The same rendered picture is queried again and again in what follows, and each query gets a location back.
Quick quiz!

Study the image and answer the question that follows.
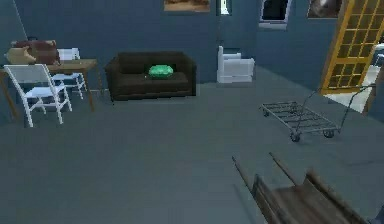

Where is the dark brown sofa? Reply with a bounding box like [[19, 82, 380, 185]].
[[104, 50, 198, 102]]

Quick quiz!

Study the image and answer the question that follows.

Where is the white armchair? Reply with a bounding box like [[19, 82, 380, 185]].
[[216, 45, 256, 84]]

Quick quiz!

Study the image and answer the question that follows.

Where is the green cushion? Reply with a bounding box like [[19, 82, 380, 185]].
[[147, 64, 175, 80]]

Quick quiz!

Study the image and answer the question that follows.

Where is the yellow lattice door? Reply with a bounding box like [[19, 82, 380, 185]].
[[319, 0, 384, 96]]

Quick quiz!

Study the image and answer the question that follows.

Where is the white framed window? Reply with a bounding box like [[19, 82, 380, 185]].
[[258, 0, 293, 31]]

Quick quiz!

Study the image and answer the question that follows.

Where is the white folding chair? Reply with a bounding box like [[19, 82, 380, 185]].
[[3, 63, 73, 128], [52, 47, 88, 100]]

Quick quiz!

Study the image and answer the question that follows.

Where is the grey brown framed picture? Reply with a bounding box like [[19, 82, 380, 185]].
[[306, 0, 344, 19]]

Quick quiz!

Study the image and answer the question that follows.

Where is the tan round vase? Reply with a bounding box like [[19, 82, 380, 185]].
[[4, 46, 37, 65]]

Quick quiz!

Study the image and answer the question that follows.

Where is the grey metal platform trolley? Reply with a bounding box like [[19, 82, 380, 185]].
[[259, 83, 376, 143]]

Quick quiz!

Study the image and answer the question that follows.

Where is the small white framed picture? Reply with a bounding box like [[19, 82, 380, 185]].
[[219, 0, 233, 16]]

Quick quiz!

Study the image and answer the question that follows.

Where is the dark red bag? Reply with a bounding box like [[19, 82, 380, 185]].
[[10, 39, 62, 66]]

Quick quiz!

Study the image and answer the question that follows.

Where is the brown wooden table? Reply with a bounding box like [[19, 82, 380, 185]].
[[0, 58, 104, 121]]

